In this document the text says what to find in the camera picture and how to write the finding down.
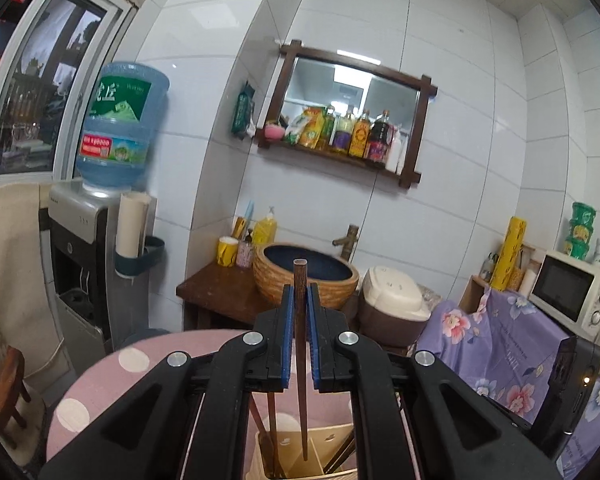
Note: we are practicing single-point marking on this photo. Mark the green noodle cup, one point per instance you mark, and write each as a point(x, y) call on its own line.
point(576, 249)
point(584, 212)
point(581, 231)

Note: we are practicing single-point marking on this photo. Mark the green glass bottle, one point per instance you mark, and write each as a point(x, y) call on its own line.
point(329, 130)

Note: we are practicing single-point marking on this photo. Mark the cream perforated utensil holder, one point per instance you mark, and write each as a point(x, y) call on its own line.
point(290, 460)

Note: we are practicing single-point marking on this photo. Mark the white microwave oven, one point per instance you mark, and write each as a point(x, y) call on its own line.
point(575, 290)

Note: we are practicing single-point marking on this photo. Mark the white jar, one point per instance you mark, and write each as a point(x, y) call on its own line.
point(527, 284)

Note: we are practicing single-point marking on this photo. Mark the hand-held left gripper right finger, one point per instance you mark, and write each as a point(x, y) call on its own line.
point(314, 345)

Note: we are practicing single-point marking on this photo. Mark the wooden washstand table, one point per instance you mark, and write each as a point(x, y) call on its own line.
point(220, 290)

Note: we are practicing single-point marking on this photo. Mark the yellow roll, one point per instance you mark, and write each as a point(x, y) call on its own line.
point(509, 255)

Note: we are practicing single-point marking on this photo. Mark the dark soy sauce bottle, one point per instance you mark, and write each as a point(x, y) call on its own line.
point(380, 140)

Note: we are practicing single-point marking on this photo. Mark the blue toothbrush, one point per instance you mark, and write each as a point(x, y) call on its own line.
point(249, 212)

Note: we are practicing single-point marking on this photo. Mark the white plastic bottle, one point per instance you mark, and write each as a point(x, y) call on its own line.
point(397, 152)

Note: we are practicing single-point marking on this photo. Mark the floral cup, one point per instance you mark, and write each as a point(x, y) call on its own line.
point(245, 252)

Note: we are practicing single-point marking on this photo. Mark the wicker wash basin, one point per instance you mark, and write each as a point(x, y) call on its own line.
point(305, 280)

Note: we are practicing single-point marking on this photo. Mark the dark blue plastic holder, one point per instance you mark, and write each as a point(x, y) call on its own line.
point(145, 255)

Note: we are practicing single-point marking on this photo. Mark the yellow label bottle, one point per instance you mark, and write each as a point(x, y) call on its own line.
point(360, 137)

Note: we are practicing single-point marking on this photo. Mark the water dispenser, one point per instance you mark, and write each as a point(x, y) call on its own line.
point(75, 260)

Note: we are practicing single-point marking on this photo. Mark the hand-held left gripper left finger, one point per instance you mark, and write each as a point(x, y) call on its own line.
point(288, 340)

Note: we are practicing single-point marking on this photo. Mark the pink polka dot tablecloth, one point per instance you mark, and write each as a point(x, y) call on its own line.
point(105, 385)

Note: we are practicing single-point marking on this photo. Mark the bamboo style faucet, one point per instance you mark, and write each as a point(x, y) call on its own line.
point(347, 242)

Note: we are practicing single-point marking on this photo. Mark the pink bowl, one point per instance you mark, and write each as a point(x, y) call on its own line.
point(274, 131)

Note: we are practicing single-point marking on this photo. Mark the wooden storage box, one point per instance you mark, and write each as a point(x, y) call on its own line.
point(475, 292)

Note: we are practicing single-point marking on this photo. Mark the green hanging packet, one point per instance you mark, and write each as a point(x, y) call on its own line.
point(243, 110)

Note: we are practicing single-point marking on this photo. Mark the wooden framed mirror shelf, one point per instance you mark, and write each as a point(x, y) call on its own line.
point(350, 85)

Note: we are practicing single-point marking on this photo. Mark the blue water bottle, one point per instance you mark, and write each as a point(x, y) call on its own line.
point(120, 125)

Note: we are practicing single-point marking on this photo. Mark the purple label bottle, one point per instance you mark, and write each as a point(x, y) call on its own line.
point(344, 135)

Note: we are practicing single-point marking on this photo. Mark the sliding glass window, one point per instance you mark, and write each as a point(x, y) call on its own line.
point(50, 85)

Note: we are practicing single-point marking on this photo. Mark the yellow cup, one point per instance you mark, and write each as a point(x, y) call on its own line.
point(227, 251)

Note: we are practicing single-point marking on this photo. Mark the purple floral cloth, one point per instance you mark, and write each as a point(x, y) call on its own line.
point(505, 350)

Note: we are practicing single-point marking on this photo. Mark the yellow dish soap bottle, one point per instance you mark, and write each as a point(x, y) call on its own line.
point(264, 230)

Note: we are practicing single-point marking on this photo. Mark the wooden stool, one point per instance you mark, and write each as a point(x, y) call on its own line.
point(10, 385)

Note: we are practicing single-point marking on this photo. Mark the brown wooden chopstick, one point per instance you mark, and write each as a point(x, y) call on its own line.
point(273, 435)
point(347, 442)
point(258, 422)
point(300, 310)

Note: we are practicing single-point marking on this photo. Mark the yellow green seasoning packet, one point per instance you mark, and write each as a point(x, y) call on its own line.
point(307, 127)

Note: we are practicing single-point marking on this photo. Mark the brown and cream rice cooker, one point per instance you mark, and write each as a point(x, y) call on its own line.
point(392, 305)

